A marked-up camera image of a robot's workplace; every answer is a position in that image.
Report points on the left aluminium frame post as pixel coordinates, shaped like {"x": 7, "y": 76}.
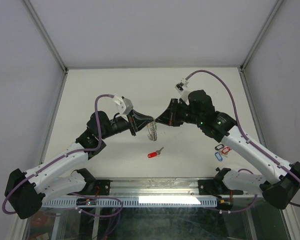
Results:
{"x": 44, "y": 34}

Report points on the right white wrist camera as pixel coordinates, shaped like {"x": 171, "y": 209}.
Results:
{"x": 182, "y": 89}

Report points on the blue tag key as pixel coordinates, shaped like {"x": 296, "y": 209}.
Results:
{"x": 218, "y": 156}

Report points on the white slotted cable duct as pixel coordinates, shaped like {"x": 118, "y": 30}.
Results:
{"x": 156, "y": 201}

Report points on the metal keyring with yellow handle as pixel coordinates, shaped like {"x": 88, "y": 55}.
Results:
{"x": 152, "y": 131}

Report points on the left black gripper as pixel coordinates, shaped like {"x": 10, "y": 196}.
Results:
{"x": 138, "y": 121}

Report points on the aluminium frame post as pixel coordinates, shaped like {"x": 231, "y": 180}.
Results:
{"x": 44, "y": 34}
{"x": 262, "y": 33}

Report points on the black tag key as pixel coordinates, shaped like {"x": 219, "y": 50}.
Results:
{"x": 219, "y": 147}

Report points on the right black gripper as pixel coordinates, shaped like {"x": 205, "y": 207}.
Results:
{"x": 169, "y": 116}

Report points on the red outline tag key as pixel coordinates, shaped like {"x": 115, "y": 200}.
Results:
{"x": 226, "y": 150}

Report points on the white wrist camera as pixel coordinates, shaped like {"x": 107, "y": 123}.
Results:
{"x": 182, "y": 89}
{"x": 124, "y": 106}

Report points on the right aluminium frame post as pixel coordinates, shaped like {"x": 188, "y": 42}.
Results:
{"x": 262, "y": 33}

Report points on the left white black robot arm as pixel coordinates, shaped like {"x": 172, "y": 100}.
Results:
{"x": 26, "y": 191}

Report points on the aluminium mounting rail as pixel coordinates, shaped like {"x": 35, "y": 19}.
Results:
{"x": 135, "y": 187}

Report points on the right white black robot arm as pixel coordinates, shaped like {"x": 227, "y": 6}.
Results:
{"x": 278, "y": 181}

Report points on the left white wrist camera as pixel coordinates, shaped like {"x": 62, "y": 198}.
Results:
{"x": 124, "y": 106}

